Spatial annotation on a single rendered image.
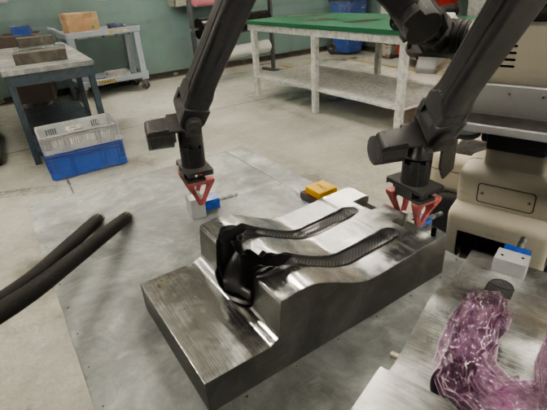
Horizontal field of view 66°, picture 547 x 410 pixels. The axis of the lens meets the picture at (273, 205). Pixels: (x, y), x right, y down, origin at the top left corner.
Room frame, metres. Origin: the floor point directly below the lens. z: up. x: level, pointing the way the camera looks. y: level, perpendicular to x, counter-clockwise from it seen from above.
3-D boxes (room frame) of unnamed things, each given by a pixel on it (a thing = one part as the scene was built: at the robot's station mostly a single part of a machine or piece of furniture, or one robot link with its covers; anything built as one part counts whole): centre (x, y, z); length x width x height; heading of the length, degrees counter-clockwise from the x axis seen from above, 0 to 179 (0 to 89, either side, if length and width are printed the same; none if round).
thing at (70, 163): (3.39, 1.58, 0.11); 0.61 x 0.41 x 0.22; 120
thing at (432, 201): (0.76, -0.30, 0.88); 0.07 x 0.07 x 0.09; 27
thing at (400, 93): (4.76, -0.92, 0.51); 2.40 x 1.13 x 1.02; 34
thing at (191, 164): (0.94, 0.18, 0.96); 0.10 x 0.07 x 0.07; 25
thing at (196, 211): (0.96, 0.15, 0.83); 0.13 x 0.05 x 0.05; 115
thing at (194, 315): (0.62, -0.04, 0.87); 0.50 x 0.26 x 0.14; 122
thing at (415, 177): (0.77, -0.29, 0.95); 0.10 x 0.07 x 0.07; 27
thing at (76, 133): (3.39, 1.58, 0.28); 0.61 x 0.41 x 0.15; 120
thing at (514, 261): (0.61, -0.43, 0.86); 0.13 x 0.05 x 0.05; 140
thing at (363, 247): (0.62, -0.05, 0.92); 0.35 x 0.16 x 0.09; 122
